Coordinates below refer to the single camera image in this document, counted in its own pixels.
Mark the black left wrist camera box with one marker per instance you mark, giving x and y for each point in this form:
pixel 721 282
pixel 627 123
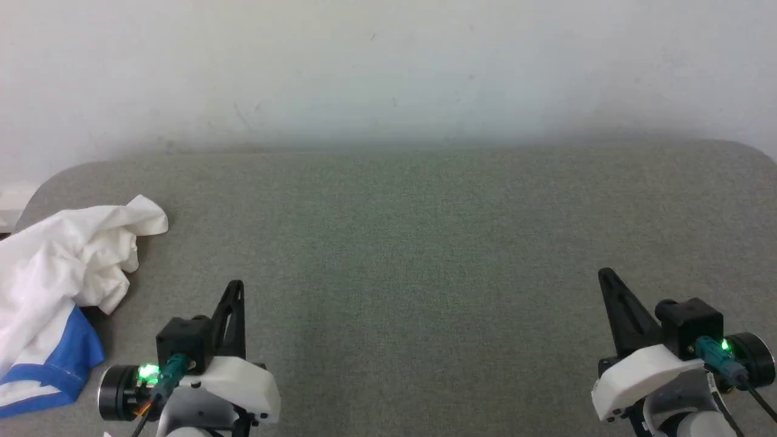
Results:
pixel 182 340

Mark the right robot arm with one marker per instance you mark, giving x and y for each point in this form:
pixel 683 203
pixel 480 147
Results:
pixel 680 403

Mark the white box appliance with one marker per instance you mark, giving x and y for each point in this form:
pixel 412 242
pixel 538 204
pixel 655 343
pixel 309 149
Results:
pixel 12 200

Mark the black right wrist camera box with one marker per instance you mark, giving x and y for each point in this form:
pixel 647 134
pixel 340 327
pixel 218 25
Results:
pixel 692 325

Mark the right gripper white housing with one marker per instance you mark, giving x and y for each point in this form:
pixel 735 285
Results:
pixel 643 370

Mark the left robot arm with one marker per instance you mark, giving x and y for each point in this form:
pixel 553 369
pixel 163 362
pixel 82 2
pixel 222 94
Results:
pixel 194 416

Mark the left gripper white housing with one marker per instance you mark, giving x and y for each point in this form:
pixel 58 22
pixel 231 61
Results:
pixel 243 382

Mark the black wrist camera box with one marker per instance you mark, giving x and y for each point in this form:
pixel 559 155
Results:
pixel 182 340
pixel 692 325

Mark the white shirt with blue trim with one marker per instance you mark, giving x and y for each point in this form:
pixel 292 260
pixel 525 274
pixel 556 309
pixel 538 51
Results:
pixel 54 261

